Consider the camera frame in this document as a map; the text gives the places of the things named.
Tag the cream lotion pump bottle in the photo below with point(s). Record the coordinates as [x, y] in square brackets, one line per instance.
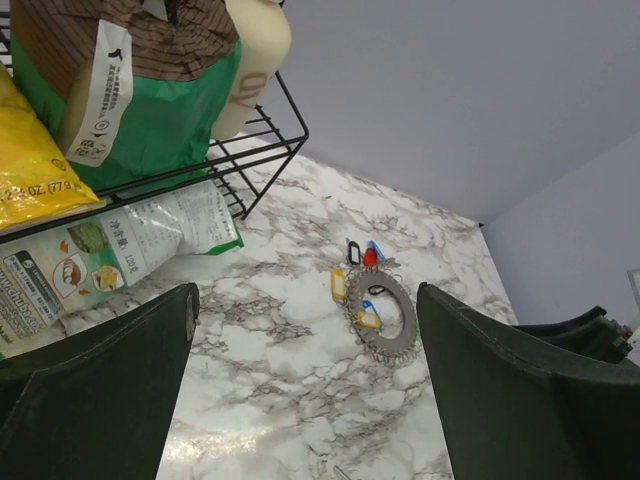
[265, 39]

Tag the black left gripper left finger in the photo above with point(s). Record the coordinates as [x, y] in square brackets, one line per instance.
[99, 404]

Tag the red key tag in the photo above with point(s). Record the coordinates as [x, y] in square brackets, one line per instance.
[370, 258]

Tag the yellow chips bag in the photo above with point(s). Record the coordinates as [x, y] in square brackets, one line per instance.
[37, 183]

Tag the black key tag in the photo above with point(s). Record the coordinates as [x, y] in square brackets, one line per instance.
[353, 253]

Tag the black wire rack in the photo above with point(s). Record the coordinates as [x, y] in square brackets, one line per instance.
[236, 155]

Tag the white green snack pouch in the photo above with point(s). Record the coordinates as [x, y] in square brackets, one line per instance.
[71, 268]

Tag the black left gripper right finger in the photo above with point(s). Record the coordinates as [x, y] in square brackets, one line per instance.
[515, 407]

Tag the green brown bag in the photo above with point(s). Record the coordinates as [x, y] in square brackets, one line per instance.
[125, 94]

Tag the yellow key tag with key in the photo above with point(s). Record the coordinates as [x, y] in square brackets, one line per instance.
[367, 319]

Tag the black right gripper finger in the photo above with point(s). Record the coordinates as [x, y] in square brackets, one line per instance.
[591, 335]

